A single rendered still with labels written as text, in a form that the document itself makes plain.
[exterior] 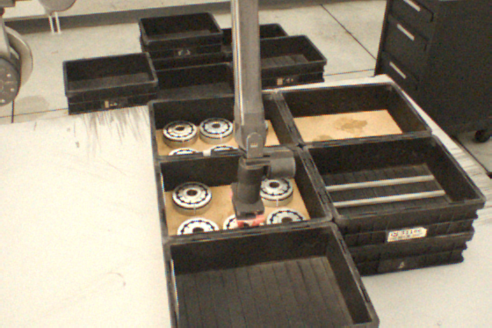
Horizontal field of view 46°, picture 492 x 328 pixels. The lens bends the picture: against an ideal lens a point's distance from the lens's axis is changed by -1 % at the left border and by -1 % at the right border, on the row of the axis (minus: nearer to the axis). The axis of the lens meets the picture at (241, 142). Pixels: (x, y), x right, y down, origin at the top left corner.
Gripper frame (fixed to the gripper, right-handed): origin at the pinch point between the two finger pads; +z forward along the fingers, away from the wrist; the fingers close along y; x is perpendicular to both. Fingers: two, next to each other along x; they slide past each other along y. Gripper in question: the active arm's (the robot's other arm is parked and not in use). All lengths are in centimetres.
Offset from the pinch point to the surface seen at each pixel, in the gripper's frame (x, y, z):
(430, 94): -120, 123, 41
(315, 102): -33, 51, -2
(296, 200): -16.6, 10.9, 3.3
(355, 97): -46, 51, -4
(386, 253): -36.3, -6.8, 7.2
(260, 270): -2.1, -11.6, 3.9
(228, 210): 1.9, 9.9, 4.4
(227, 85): -23, 150, 50
